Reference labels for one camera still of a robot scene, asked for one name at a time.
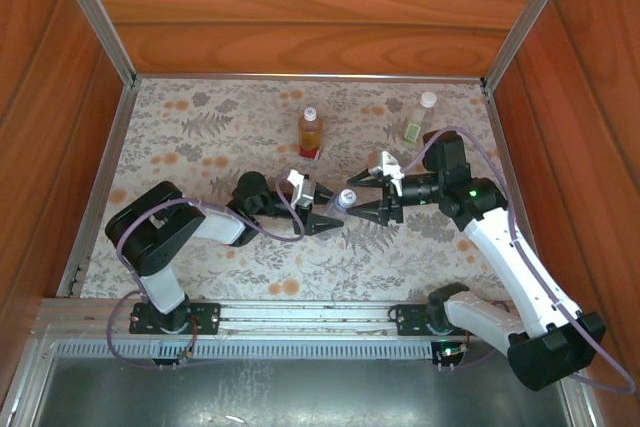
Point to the clear bluish water bottle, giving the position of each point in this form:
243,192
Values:
334,209

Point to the white cap red blue logo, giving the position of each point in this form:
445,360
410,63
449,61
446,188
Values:
347,198

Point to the orange drink bottle red label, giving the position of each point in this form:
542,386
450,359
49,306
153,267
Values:
310,139

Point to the clear bottle green label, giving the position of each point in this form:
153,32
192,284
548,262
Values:
414,129

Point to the white cap blue QR print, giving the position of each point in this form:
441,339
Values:
310,112

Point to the plain white bottle cap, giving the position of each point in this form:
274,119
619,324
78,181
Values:
428,99

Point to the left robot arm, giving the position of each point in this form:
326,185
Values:
160,227

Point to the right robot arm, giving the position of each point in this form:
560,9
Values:
500,247

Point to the small circuit board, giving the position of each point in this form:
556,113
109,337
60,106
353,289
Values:
450,354

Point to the grey metal sheet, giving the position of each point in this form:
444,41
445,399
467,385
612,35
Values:
250,397

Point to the aluminium frame rail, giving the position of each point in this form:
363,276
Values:
300,78
100,187
495,117

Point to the wide aluminium base rail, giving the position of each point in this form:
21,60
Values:
300,314

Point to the aluminium frame post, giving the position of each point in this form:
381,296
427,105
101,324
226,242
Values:
530,17
95,17

